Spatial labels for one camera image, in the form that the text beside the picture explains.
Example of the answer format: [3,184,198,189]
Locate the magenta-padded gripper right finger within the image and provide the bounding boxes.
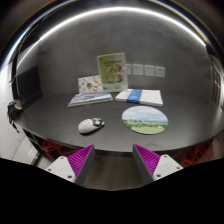
[132,143,184,186]

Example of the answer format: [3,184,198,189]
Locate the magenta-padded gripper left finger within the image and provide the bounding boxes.
[44,143,96,187]

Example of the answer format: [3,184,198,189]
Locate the white computer mouse with print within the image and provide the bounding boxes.
[77,117,106,135]

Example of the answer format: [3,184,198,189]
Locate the round landscape print mouse pad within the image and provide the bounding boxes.
[121,105,169,136]

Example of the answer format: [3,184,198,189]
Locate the red lattice table leg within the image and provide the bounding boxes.
[40,139,81,162]
[173,141,214,168]

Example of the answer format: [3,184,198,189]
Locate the white book with blue band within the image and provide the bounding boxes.
[114,88,165,108]

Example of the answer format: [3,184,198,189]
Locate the grey striped book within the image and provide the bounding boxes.
[67,91,114,108]

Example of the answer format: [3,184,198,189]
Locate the small black device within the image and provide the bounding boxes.
[7,99,24,125]

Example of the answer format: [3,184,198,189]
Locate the small colourful printed card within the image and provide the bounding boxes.
[77,74,104,95]

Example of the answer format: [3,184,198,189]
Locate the dark flat screen panel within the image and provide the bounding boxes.
[15,65,44,108]

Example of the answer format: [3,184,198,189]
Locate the green menu sign stand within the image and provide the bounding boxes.
[96,51,129,93]

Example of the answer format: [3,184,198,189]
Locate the white ceiling light strip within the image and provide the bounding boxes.
[0,5,208,69]

